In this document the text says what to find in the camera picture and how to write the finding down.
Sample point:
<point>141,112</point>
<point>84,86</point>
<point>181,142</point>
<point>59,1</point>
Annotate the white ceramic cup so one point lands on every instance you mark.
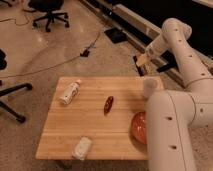
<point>149,86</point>

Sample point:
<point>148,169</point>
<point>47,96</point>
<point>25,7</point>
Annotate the white plastic bottle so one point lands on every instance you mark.
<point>69,93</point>

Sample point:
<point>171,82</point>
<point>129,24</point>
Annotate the yellow-white gripper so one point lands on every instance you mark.
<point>141,60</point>

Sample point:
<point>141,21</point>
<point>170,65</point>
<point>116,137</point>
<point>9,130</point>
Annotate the black chair base leg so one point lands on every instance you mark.
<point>7,97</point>

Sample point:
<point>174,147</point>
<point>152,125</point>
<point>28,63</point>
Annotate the black floor plate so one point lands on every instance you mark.
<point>116,35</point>

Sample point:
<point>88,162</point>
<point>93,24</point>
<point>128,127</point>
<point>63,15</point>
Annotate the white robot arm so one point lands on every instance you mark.
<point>169,113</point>

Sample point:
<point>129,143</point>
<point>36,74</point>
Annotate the orange-red plate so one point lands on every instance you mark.
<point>138,127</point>

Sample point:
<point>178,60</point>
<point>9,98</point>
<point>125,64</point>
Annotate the black office chair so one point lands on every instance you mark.
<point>51,10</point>

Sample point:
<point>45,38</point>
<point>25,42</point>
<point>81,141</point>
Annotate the dark red chili pepper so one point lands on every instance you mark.
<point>108,105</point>

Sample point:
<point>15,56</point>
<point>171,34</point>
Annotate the wooden table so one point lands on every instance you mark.
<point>84,116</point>

